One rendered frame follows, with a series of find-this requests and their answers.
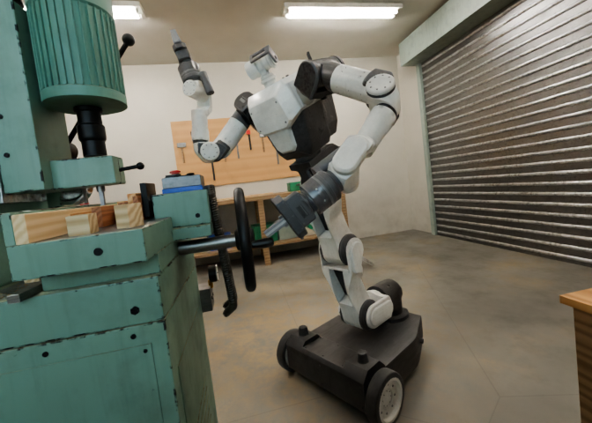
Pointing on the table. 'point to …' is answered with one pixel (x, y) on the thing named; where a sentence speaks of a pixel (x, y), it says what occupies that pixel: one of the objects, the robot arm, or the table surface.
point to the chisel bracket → (87, 173)
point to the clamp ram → (147, 198)
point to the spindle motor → (75, 44)
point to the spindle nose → (91, 130)
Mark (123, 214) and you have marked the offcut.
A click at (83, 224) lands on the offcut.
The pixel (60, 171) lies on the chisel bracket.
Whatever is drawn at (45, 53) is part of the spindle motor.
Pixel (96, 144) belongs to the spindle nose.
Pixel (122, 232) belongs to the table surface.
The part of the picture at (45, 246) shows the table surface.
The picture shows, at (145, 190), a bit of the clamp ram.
